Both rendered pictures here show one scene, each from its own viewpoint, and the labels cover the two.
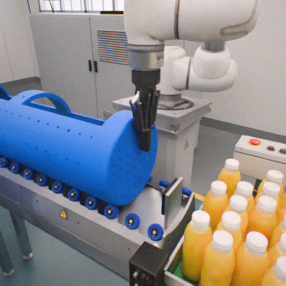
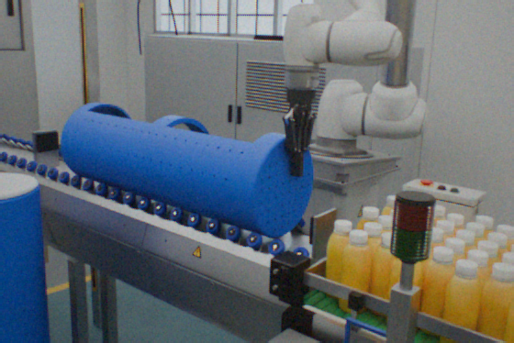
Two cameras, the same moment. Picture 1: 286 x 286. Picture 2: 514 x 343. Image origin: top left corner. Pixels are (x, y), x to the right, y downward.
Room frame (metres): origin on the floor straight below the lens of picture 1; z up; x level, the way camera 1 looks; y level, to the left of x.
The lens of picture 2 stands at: (-0.76, -0.07, 1.50)
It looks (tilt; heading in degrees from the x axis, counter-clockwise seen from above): 14 degrees down; 6
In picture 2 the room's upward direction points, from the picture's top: 2 degrees clockwise
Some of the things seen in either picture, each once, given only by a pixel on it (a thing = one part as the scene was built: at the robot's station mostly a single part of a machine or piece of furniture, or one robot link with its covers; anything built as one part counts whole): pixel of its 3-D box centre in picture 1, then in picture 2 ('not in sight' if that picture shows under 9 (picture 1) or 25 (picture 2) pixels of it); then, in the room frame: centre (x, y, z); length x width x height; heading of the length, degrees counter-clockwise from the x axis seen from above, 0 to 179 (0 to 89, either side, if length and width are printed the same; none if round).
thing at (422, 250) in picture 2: not in sight; (410, 239); (0.08, -0.23, 1.18); 0.06 x 0.06 x 0.05
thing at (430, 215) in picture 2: not in sight; (413, 213); (0.08, -0.23, 1.23); 0.06 x 0.06 x 0.04
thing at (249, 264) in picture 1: (248, 271); (386, 277); (0.38, -0.24, 0.98); 0.07 x 0.07 x 0.17
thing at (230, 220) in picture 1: (231, 219); (373, 228); (0.44, -0.20, 1.07); 0.04 x 0.04 x 0.02
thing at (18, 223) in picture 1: (18, 222); (109, 318); (1.21, 0.76, 0.31); 0.06 x 0.06 x 0.63; 58
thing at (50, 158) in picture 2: not in sight; (47, 149); (1.29, 1.04, 1.00); 0.10 x 0.04 x 0.15; 148
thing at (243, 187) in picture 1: (244, 188); not in sight; (0.55, -0.28, 1.07); 0.04 x 0.04 x 0.02
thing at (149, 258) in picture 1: (150, 271); (291, 278); (0.40, -0.02, 0.95); 0.10 x 0.07 x 0.10; 148
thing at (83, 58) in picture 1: (110, 82); (260, 142); (3.07, 0.37, 0.72); 2.15 x 0.54 x 1.45; 53
